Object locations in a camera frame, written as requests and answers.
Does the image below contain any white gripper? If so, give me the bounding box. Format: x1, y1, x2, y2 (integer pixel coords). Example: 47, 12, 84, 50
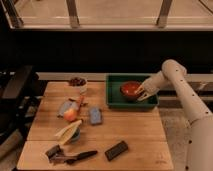
135, 71, 169, 101

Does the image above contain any red bowl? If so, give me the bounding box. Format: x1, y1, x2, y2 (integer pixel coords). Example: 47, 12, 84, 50
120, 81, 140, 94

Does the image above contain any purple bowl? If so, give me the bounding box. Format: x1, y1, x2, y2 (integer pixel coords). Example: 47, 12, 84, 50
122, 92, 140, 102

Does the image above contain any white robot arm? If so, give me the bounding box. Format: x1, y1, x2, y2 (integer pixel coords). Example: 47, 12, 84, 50
135, 59, 213, 171

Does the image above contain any green plastic tray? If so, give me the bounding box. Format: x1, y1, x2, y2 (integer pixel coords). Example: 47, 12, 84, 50
106, 74, 159, 109

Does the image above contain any blue sponge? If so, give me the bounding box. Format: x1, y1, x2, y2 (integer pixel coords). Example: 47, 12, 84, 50
89, 107, 102, 125

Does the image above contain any dark brown rectangular block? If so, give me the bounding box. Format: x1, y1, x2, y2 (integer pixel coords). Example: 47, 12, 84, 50
105, 141, 128, 161

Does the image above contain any white cup of grapes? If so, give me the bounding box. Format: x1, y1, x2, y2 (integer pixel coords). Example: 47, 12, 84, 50
69, 77, 87, 94

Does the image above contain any orange carrot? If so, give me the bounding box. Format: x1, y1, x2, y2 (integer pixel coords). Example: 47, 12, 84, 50
77, 95, 84, 110

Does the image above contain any orange apple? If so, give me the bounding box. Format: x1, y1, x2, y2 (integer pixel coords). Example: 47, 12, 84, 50
63, 108, 77, 122

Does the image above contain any small blue bowl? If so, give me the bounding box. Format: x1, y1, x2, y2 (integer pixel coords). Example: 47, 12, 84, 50
70, 128, 80, 142

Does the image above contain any yellow corn cob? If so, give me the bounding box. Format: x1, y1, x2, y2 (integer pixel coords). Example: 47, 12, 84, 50
55, 120, 82, 145

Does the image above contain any dark brush block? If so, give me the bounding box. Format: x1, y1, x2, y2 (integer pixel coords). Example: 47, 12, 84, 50
45, 145, 63, 159

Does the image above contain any black chair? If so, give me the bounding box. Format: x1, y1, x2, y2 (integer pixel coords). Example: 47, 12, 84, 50
0, 65, 39, 145

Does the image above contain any black handled utensil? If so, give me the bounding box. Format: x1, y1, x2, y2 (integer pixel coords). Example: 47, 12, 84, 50
65, 150, 98, 164

